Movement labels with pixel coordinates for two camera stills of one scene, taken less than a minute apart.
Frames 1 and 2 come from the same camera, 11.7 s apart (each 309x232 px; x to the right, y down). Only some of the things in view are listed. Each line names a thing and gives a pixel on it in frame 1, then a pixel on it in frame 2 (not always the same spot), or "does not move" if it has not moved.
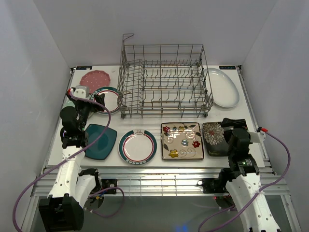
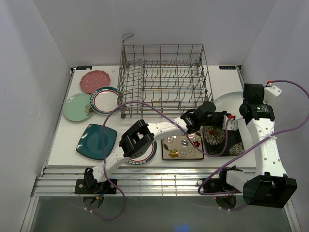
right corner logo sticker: [227, 67] does not move
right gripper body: [241, 123] → [263, 99]
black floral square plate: [215, 139] does not move
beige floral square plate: [181, 141] does not move
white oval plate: [222, 89] → [231, 103]
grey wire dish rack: [163, 81] does not move
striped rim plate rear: [112, 99] does not move
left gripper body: [84, 109] → [216, 119]
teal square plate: [100, 149] does not move
